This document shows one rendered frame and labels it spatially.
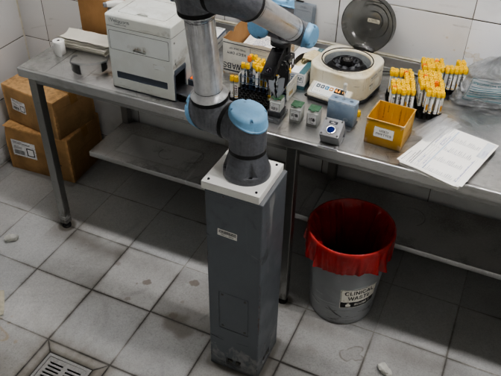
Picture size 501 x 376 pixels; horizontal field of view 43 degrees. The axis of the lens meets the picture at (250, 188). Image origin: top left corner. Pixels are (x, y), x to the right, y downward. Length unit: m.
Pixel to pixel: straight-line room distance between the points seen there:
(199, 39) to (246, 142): 0.33
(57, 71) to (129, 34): 0.44
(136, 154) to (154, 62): 0.92
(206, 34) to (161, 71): 0.62
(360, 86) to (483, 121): 0.46
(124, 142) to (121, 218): 0.39
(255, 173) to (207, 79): 0.32
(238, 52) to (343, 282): 0.99
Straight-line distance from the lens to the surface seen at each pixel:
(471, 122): 2.42
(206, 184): 1.94
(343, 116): 2.25
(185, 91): 2.38
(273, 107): 2.26
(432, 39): 2.63
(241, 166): 1.89
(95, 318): 2.79
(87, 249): 3.09
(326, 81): 2.41
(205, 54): 1.79
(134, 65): 2.42
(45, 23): 3.55
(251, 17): 1.68
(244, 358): 2.47
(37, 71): 2.71
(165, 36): 2.28
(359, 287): 2.55
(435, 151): 2.19
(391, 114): 2.27
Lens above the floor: 2.09
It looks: 38 degrees down
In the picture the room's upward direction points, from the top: 1 degrees clockwise
